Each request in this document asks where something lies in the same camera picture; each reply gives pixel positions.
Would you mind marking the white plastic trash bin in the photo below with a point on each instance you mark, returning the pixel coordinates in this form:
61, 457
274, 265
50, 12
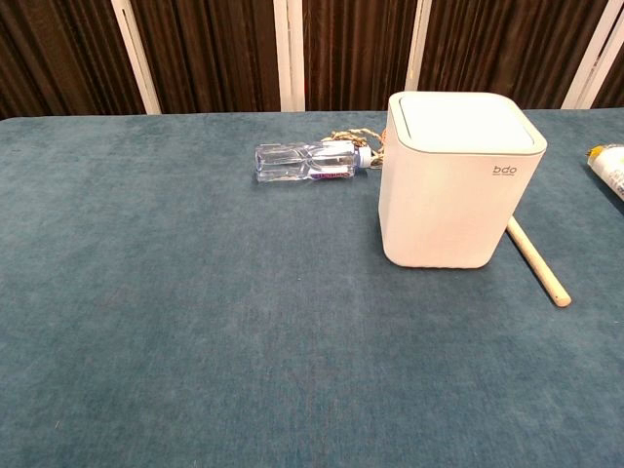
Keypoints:
446, 205

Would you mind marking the clear plastic water bottle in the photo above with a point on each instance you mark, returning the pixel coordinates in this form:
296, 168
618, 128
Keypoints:
304, 161

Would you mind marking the blue velvet tablecloth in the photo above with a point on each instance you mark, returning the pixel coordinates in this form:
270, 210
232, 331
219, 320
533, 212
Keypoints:
195, 317

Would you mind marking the dark brown pleated curtain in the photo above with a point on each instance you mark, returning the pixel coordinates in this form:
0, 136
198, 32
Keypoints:
214, 49

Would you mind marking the wooden stick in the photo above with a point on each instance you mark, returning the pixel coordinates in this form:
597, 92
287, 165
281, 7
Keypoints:
538, 263

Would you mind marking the white printed snack package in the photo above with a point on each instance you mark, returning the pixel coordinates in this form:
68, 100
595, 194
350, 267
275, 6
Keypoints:
609, 168

